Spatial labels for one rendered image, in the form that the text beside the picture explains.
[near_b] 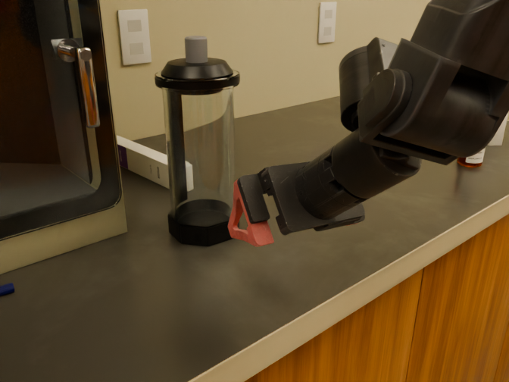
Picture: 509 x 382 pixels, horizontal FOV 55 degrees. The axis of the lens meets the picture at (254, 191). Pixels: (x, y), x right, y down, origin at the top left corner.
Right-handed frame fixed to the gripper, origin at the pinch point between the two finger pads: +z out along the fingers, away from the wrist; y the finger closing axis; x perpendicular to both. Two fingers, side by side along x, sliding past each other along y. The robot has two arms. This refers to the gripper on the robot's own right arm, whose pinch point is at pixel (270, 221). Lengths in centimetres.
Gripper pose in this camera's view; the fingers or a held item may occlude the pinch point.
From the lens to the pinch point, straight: 54.7
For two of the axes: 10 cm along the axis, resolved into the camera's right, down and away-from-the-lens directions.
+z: -5.0, 3.7, 7.9
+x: 3.1, 9.2, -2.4
